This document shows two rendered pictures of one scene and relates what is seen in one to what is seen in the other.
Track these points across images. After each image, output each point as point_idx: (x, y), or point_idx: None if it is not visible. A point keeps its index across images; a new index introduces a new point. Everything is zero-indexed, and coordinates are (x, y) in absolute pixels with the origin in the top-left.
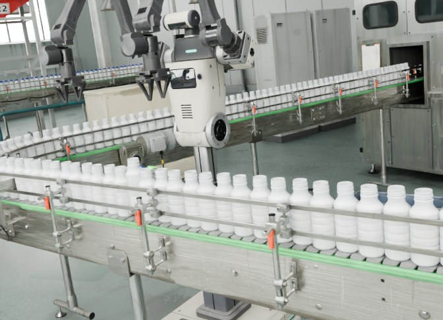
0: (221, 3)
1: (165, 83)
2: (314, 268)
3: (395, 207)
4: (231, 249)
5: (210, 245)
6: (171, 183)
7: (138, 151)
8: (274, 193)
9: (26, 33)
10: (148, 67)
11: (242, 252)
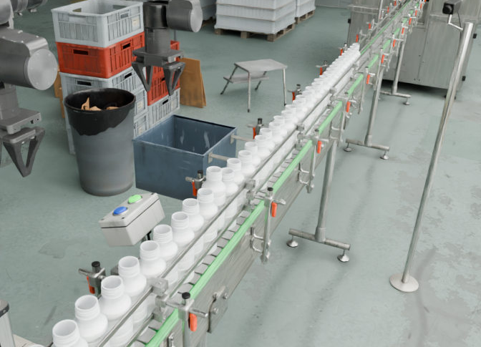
0: None
1: (151, 69)
2: (305, 157)
3: (315, 98)
4: (283, 183)
5: (275, 194)
6: (250, 165)
7: None
8: (291, 122)
9: None
10: (169, 48)
11: (286, 180)
